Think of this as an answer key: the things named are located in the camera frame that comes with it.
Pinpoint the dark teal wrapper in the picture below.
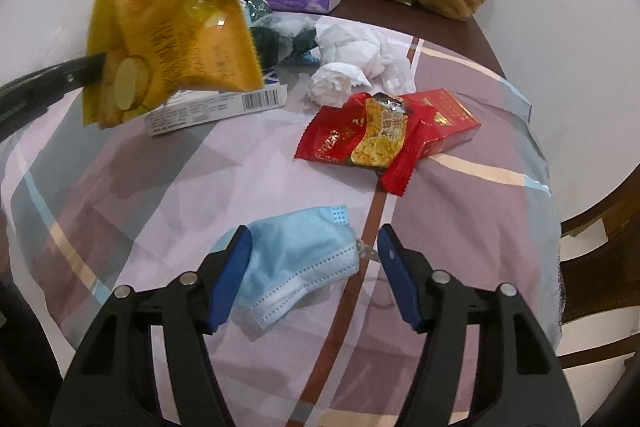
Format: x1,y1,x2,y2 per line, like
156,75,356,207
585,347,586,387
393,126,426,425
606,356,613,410
250,14,321,66

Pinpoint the blue face mask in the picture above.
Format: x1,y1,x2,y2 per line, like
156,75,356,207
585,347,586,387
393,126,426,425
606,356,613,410
212,205,361,333

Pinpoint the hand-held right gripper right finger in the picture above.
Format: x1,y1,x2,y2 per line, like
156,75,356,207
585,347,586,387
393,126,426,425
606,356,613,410
376,223,583,427

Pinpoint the large white tissue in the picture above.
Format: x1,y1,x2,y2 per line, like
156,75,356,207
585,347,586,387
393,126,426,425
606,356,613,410
314,20,417,94

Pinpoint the orange snack packet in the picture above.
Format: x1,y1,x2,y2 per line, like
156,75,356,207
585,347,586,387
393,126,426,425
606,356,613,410
82,0,264,130

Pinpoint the wooden chair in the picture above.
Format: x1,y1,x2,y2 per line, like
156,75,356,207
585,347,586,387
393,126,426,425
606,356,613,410
554,177,640,378

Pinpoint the red snack wrapper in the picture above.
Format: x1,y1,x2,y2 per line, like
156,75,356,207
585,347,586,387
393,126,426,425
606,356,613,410
293,92,426,198

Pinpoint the pink checked tablecloth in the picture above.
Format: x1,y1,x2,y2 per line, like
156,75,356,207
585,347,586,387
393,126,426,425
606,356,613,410
0,24,563,427

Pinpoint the white barcode carton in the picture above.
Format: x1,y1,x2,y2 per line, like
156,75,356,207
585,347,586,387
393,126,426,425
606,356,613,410
145,72,289,138

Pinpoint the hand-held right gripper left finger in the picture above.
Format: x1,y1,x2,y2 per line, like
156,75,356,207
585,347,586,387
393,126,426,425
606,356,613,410
50,224,253,427

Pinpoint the yellow snack wrapper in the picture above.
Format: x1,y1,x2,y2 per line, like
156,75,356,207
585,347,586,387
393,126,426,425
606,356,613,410
350,92,420,171

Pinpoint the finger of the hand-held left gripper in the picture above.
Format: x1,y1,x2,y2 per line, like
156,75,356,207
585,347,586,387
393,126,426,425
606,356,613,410
0,53,106,142

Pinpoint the red cigarette box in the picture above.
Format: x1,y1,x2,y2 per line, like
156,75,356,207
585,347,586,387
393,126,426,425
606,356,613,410
400,88,482,158

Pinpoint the small white tissue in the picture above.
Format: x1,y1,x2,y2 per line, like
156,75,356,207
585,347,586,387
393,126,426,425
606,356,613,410
305,62,372,104

